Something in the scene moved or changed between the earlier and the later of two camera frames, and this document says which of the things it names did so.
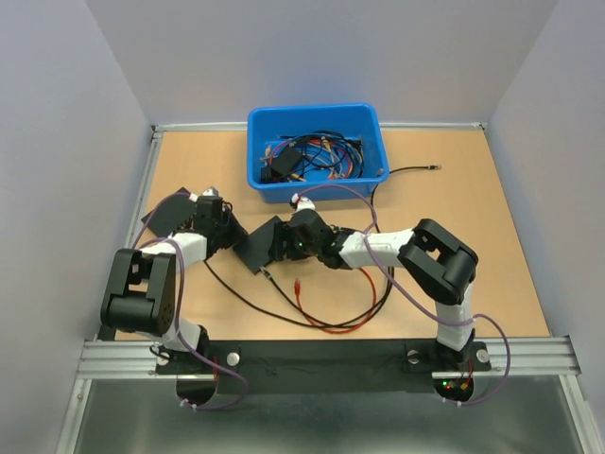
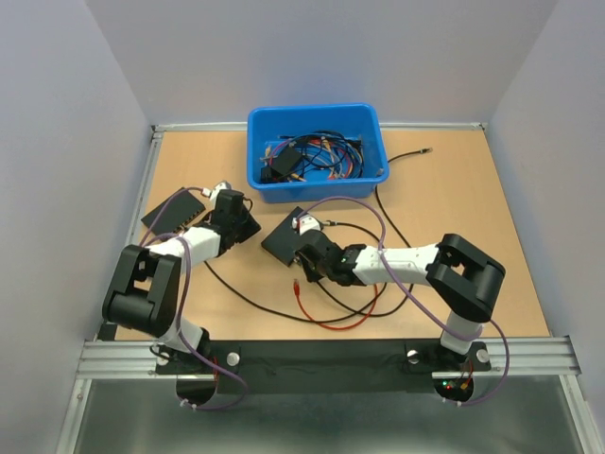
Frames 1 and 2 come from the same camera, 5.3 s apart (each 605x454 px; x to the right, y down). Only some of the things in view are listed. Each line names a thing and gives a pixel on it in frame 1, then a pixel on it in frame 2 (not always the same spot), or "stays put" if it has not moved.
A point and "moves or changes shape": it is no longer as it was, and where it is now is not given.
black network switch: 254,250 moves or changes shape
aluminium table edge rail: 156,134 stays put
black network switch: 169,212 stays put
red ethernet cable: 297,285 stays put
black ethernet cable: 298,306 → 385,312
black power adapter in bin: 285,159 stays put
